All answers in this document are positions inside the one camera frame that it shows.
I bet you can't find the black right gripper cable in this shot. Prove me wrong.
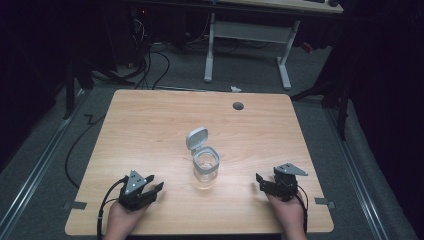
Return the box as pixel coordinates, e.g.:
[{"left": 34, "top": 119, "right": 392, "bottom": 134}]
[{"left": 294, "top": 184, "right": 310, "bottom": 235}]

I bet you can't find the person's left hand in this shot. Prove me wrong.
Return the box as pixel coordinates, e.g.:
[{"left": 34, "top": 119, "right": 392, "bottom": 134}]
[{"left": 103, "top": 199, "right": 150, "bottom": 240}]

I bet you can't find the black metal stand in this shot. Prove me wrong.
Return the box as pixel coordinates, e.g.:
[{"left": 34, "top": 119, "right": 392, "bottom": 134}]
[
  {"left": 61, "top": 56, "right": 136, "bottom": 120},
  {"left": 290, "top": 59, "right": 354, "bottom": 142}
]

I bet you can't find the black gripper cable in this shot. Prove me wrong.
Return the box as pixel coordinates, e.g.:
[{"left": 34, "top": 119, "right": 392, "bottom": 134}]
[
  {"left": 294, "top": 184, "right": 310, "bottom": 235},
  {"left": 96, "top": 176, "right": 130, "bottom": 240}
]

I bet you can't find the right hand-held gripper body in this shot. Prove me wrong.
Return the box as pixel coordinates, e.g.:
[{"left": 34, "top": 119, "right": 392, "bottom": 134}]
[{"left": 265, "top": 162, "right": 310, "bottom": 203}]

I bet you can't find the black floor cable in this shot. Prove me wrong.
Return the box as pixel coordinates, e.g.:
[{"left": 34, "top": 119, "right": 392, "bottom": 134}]
[{"left": 64, "top": 113, "right": 108, "bottom": 190}]

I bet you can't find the white-legged desk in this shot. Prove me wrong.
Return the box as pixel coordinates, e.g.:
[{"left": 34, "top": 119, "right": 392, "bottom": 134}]
[{"left": 124, "top": 0, "right": 345, "bottom": 91}]

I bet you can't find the metal floor rail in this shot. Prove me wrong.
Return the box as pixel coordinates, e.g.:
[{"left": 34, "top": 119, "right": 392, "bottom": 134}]
[
  {"left": 0, "top": 89, "right": 88, "bottom": 238},
  {"left": 324, "top": 107, "right": 390, "bottom": 240}
]

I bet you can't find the bundle of black cables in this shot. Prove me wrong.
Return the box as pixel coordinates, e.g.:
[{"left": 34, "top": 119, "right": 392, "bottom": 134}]
[{"left": 128, "top": 18, "right": 172, "bottom": 91}]

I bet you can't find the clear jar with grey lid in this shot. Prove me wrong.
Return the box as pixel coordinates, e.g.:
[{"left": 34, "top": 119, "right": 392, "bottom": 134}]
[{"left": 185, "top": 126, "right": 222, "bottom": 191}]

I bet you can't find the grey tape strip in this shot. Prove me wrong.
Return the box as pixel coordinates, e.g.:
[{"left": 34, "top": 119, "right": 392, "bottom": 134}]
[
  {"left": 63, "top": 200, "right": 88, "bottom": 211},
  {"left": 314, "top": 196, "right": 337, "bottom": 210}
]

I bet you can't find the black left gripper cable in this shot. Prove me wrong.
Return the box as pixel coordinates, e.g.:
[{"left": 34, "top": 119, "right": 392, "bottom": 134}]
[{"left": 96, "top": 176, "right": 130, "bottom": 240}]

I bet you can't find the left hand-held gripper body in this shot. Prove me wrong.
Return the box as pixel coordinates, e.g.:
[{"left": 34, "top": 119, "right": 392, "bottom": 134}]
[{"left": 117, "top": 169, "right": 158, "bottom": 212}]

